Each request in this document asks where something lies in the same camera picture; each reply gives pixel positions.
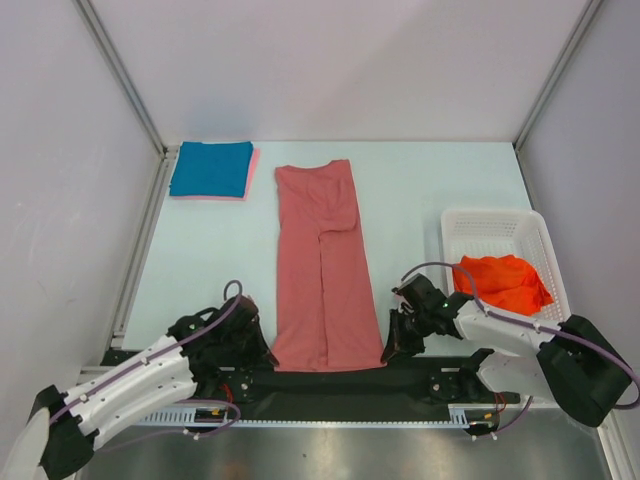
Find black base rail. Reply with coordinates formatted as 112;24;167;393
194;357;521;424

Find left aluminium frame post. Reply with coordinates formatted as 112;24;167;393
72;0;167;158

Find folded light pink t shirt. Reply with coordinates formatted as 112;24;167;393
175;148;261;202

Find aluminium frame post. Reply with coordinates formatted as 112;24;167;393
72;0;167;158
513;0;607;154

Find right aluminium frame post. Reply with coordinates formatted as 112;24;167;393
513;0;607;154

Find orange t shirt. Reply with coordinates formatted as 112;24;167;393
458;255;554;316

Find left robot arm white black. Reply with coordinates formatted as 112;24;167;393
1;295;277;479

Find folded blue t shirt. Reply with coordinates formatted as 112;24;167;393
169;141;255;198

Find salmon pink t shirt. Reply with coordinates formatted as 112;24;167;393
273;160;383;373

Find front aluminium frame rail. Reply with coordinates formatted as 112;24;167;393
80;366;116;377

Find white plastic basket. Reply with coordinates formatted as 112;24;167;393
441;209;571;322

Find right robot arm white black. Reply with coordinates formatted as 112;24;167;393
381;273;639;427

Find white cable duct strip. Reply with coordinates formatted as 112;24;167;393
134;402;531;430

